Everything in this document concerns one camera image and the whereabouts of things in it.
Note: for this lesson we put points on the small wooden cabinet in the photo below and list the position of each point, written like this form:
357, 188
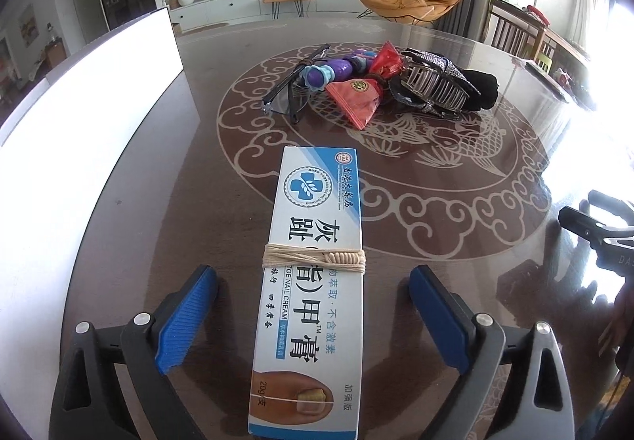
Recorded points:
54, 56

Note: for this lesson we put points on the rhinestone hair claw clip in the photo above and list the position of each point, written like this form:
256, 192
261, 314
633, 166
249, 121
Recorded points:
431, 83

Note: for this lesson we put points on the black velvet sock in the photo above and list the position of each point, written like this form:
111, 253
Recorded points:
478, 86

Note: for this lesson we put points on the dark patterned desktop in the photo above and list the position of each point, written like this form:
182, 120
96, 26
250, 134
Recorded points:
446, 182

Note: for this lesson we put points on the black framed glasses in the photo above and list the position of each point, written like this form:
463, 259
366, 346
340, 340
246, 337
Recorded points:
287, 98

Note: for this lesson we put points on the red packet with gold emblem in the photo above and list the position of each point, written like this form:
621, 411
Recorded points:
359, 98

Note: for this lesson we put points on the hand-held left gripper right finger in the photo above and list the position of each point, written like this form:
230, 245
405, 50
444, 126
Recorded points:
443, 321

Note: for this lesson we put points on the white television cabinet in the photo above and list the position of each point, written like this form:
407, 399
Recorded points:
223, 9

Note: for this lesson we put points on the red cloth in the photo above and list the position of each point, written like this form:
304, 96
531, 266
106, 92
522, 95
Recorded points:
537, 15

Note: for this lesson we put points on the white cardboard storage box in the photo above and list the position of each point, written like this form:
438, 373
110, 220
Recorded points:
84, 123

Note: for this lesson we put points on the dark red packet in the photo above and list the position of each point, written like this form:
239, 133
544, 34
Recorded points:
389, 61

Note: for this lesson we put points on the white blue ointment box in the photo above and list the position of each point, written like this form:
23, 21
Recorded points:
307, 271

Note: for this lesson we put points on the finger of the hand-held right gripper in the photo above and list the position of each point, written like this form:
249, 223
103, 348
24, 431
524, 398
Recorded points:
609, 200
577, 219

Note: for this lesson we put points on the framed wall painting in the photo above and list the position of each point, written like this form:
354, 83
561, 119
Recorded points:
27, 31

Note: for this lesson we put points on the purple blue plastic toy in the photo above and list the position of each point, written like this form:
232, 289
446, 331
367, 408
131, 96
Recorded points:
332, 71

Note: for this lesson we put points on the dark flat packet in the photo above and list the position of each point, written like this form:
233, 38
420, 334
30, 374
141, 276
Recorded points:
547, 78

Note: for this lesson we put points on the wooden side table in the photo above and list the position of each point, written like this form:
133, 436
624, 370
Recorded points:
564, 44

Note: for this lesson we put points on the green stool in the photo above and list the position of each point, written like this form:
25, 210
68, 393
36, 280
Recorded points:
545, 61

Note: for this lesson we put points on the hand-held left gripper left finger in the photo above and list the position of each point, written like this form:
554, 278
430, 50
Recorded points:
185, 321

